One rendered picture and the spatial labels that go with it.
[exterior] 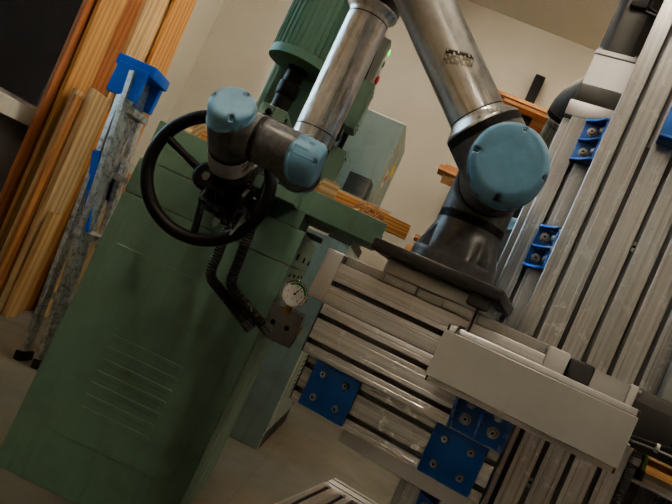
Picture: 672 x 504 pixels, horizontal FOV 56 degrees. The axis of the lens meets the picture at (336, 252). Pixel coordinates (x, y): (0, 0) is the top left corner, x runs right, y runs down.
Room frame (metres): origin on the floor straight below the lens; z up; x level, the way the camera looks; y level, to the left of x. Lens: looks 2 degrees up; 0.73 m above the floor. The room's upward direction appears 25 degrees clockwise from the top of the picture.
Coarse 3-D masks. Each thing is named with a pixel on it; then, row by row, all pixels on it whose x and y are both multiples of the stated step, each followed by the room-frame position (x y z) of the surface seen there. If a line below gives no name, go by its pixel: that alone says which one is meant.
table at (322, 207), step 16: (160, 128) 1.50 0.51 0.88; (192, 144) 1.50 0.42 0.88; (256, 176) 1.40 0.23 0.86; (288, 192) 1.39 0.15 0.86; (304, 208) 1.49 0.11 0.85; (320, 208) 1.49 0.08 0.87; (336, 208) 1.48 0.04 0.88; (352, 208) 1.48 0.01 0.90; (320, 224) 1.60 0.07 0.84; (336, 224) 1.48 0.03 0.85; (352, 224) 1.48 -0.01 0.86; (368, 224) 1.48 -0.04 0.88; (384, 224) 1.48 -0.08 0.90; (352, 240) 1.64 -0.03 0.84; (368, 240) 1.48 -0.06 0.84
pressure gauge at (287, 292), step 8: (296, 280) 1.42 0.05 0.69; (288, 288) 1.42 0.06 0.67; (296, 288) 1.42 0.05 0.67; (304, 288) 1.42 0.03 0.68; (288, 296) 1.42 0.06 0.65; (296, 296) 1.42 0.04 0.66; (304, 296) 1.42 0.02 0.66; (288, 304) 1.42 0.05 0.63; (296, 304) 1.42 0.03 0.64; (288, 312) 1.44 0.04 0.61
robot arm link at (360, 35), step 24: (360, 0) 1.06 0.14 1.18; (384, 0) 1.05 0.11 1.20; (360, 24) 1.06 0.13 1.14; (384, 24) 1.08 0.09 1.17; (336, 48) 1.07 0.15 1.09; (360, 48) 1.06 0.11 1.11; (336, 72) 1.06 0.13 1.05; (360, 72) 1.08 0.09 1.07; (312, 96) 1.08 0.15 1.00; (336, 96) 1.06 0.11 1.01; (312, 120) 1.06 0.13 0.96; (336, 120) 1.07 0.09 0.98
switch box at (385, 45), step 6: (384, 42) 1.92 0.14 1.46; (390, 42) 1.92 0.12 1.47; (384, 48) 1.92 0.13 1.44; (378, 54) 1.92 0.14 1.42; (384, 54) 1.92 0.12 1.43; (378, 60) 1.92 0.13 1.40; (384, 60) 1.97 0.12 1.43; (372, 66) 1.92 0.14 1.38; (378, 66) 1.92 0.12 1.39; (372, 72) 1.92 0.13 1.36; (378, 72) 1.96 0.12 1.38; (366, 78) 1.92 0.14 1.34; (372, 78) 1.92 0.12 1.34
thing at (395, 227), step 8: (200, 136) 1.65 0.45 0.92; (320, 184) 1.64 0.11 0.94; (344, 200) 1.64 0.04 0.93; (352, 200) 1.64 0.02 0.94; (384, 216) 1.64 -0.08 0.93; (392, 224) 1.64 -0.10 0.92; (400, 224) 1.63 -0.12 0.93; (408, 224) 1.63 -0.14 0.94; (392, 232) 1.64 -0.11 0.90; (400, 232) 1.63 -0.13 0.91
